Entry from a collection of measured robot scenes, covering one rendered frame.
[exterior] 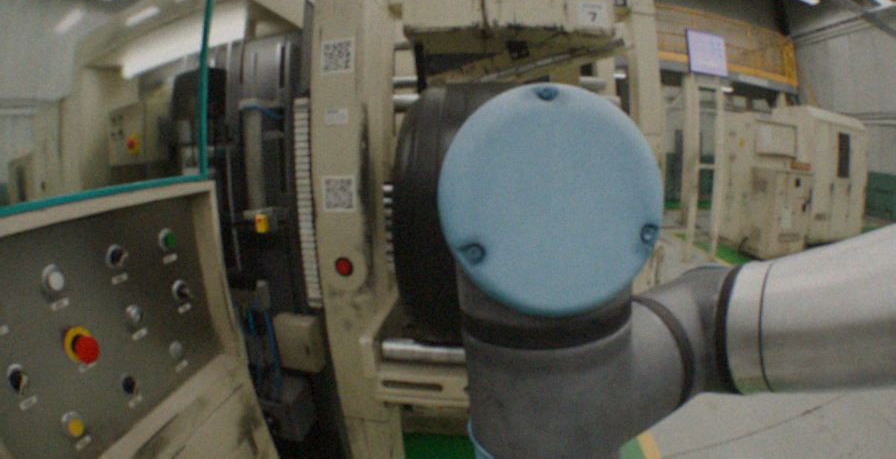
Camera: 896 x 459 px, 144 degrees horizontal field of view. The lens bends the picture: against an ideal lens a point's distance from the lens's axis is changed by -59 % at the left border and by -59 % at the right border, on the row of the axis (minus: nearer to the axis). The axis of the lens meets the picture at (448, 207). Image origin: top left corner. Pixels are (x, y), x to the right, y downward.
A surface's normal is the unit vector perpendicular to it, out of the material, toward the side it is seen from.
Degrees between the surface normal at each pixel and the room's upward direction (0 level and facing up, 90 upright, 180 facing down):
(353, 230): 90
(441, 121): 51
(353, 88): 90
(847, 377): 117
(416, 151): 61
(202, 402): 90
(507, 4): 90
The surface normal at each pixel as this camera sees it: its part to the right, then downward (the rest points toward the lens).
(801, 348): -0.95, 0.07
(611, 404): 0.45, -0.02
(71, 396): 1.00, 0.00
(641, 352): 0.15, -0.67
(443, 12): -0.10, 0.16
